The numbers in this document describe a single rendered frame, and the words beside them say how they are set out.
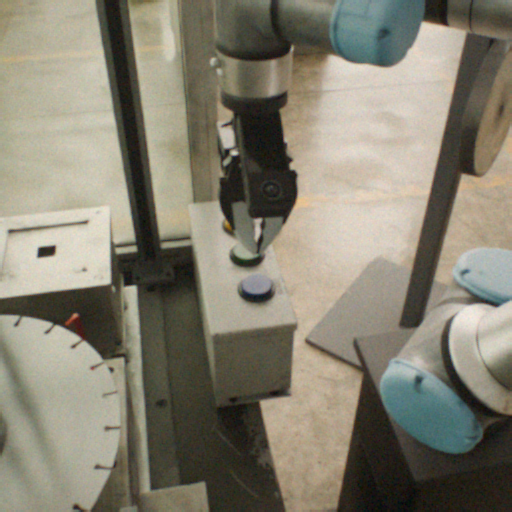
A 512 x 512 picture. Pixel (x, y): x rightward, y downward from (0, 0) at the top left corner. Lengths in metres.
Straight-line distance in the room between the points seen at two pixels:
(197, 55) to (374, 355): 0.50
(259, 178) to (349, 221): 1.82
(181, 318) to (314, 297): 1.15
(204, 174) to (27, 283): 0.32
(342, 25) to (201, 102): 0.41
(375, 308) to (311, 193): 0.72
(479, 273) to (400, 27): 0.33
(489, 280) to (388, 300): 1.35
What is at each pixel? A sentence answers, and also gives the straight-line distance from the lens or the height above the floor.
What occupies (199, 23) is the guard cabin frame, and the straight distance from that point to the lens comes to 0.85.
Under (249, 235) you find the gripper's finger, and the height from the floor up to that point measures 1.00.
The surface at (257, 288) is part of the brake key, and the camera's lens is 0.77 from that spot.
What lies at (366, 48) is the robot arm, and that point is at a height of 1.26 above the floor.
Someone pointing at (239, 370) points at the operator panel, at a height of 0.82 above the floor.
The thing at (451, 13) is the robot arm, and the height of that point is 1.25.
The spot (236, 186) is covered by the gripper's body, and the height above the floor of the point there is 1.07.
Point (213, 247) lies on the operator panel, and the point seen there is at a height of 0.90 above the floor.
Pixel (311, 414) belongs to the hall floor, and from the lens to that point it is 1.75.
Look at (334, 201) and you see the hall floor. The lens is 2.51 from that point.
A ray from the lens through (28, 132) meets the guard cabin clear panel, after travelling 0.93.
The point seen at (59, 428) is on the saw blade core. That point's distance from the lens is 0.61.
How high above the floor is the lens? 1.44
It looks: 42 degrees down
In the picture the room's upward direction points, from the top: straight up
